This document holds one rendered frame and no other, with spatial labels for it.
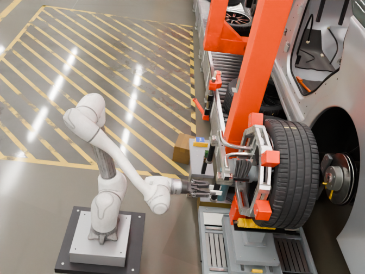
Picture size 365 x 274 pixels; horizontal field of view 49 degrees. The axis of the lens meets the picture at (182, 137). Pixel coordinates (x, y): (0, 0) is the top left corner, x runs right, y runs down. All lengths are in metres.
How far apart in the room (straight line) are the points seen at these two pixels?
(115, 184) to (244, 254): 1.01
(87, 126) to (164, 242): 1.30
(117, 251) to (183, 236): 0.77
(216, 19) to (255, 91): 1.95
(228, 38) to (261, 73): 2.04
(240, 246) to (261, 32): 1.43
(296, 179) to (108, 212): 1.08
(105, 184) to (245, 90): 1.08
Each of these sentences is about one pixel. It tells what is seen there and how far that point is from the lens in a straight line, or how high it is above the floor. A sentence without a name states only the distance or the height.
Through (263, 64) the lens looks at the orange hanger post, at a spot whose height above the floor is 1.36.
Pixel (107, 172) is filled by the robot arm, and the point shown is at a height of 0.73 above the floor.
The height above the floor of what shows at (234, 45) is 0.62.
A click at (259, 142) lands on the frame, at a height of 1.12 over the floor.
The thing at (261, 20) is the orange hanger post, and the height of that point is 1.63.
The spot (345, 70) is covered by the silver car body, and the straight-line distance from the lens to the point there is 2.51.
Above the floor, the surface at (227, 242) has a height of 0.17.
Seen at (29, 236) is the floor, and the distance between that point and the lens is 3.12.
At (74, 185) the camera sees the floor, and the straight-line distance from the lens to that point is 3.43.
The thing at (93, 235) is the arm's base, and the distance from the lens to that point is 2.55.
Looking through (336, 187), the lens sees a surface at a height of 0.84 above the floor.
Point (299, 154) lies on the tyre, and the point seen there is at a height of 1.14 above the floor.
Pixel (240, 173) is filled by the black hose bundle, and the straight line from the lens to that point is 2.20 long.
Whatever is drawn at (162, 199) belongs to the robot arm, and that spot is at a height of 0.93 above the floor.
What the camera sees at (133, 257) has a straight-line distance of 2.60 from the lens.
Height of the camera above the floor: 2.42
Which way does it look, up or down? 37 degrees down
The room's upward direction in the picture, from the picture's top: 10 degrees clockwise
